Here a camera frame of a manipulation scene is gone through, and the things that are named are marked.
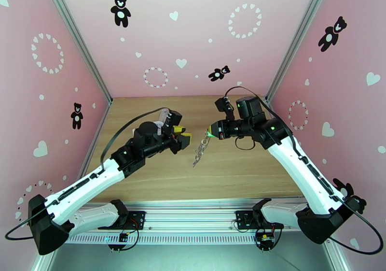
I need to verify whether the silver keychain with keys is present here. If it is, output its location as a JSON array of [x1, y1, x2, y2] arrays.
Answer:
[[192, 129, 213, 169]]

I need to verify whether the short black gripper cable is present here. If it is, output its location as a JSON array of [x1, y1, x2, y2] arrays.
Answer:
[[234, 136, 258, 151]]

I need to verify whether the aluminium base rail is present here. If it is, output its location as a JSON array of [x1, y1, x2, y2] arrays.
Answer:
[[65, 198, 311, 246]]

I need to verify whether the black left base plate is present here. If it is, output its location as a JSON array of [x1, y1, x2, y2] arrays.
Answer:
[[126, 210, 146, 230]]

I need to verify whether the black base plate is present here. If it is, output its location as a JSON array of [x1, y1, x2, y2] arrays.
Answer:
[[126, 210, 146, 230], [235, 210, 257, 230]]

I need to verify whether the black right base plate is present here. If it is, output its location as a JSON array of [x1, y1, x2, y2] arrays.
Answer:
[[235, 210, 257, 230]]

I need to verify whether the aluminium frame post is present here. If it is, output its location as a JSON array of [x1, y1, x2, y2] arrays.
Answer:
[[264, 0, 336, 102], [41, 0, 114, 103]]

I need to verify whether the black base wire loop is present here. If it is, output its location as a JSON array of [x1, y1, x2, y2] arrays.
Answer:
[[108, 220, 141, 252], [254, 223, 283, 253]]

